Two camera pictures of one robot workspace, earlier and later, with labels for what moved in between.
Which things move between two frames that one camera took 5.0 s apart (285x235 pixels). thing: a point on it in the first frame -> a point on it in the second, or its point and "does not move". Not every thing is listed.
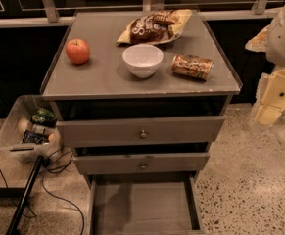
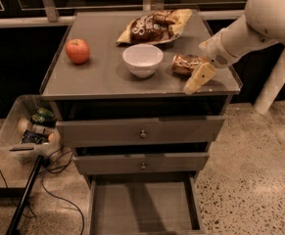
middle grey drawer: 91,164 does not move
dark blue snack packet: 29,136 does not move
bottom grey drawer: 144,204 does not move
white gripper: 284,38 -> 215,53
